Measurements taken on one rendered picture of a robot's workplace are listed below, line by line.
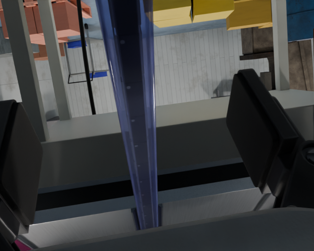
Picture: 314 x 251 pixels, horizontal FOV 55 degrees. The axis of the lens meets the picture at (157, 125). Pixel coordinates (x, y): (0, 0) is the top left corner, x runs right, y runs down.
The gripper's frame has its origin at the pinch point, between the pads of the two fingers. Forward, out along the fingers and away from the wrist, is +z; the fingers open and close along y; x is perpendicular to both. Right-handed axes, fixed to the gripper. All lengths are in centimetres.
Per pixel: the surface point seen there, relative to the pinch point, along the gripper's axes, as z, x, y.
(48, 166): 30, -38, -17
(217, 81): 690, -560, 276
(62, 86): 61, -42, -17
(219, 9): 268, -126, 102
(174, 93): 699, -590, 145
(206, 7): 272, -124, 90
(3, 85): 496, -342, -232
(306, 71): 417, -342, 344
